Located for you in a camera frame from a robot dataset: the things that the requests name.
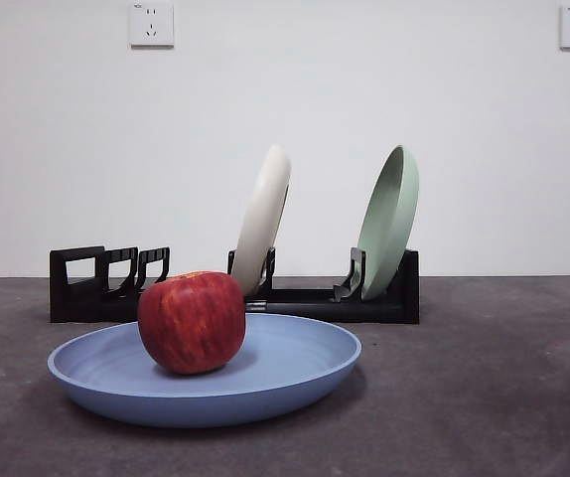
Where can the blue plate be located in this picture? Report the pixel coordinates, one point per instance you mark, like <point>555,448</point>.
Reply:
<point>285,358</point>

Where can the red apple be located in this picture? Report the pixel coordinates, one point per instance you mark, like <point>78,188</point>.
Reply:
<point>190,323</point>

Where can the cream white plate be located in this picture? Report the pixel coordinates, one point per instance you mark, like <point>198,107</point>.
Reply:
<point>265,218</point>

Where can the pale green plate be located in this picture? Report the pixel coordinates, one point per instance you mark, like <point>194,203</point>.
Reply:
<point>389,233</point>

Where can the black plate rack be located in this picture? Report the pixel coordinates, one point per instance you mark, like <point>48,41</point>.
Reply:
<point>364,311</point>

